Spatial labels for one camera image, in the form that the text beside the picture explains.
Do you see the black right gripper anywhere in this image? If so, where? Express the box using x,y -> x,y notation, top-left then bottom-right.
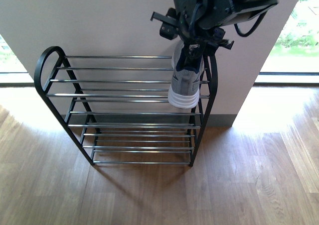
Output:
151,0 -> 278,66

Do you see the black metal shoe rack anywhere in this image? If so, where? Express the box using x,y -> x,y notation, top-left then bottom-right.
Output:
34,46 -> 218,166

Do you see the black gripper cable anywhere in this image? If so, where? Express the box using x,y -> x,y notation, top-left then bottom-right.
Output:
233,10 -> 267,38

